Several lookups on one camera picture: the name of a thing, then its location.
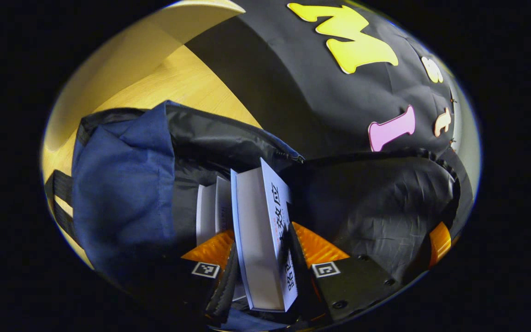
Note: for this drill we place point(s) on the grey cover book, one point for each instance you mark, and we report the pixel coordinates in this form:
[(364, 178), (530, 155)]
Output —
[(258, 240)]

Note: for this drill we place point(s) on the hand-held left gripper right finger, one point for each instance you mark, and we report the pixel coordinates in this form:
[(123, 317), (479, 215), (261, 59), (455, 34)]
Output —
[(353, 281)]

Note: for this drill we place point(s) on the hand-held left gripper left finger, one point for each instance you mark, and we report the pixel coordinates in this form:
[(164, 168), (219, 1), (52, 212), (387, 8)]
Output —
[(212, 249)]

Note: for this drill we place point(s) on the white cover book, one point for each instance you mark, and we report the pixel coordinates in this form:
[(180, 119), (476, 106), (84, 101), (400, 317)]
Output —
[(210, 212)]

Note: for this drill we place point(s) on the white bookshelf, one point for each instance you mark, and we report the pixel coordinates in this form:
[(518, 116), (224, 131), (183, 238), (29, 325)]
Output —
[(122, 60)]

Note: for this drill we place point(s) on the blue schoolbag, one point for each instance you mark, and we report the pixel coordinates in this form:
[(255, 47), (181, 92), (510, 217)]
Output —
[(122, 193)]

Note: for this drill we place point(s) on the black backdrop cloth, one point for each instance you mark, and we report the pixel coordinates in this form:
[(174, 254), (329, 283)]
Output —
[(293, 83)]

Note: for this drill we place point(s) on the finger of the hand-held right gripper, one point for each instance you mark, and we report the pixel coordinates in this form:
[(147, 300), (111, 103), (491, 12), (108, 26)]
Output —
[(440, 244)]

